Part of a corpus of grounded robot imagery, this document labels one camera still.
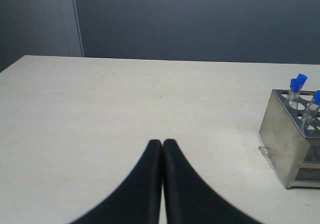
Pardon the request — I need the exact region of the blue-capped tube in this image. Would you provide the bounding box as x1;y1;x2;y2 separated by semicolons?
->
287;78;300;109
296;74;308;90
301;90;320;133

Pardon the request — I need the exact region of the stainless steel test tube rack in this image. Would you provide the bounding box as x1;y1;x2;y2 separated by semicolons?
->
259;89;320;189

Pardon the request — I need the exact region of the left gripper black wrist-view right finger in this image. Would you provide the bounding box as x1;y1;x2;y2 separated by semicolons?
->
163;139;259;223

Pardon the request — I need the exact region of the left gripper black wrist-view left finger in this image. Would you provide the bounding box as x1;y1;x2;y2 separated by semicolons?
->
73;139;162;223

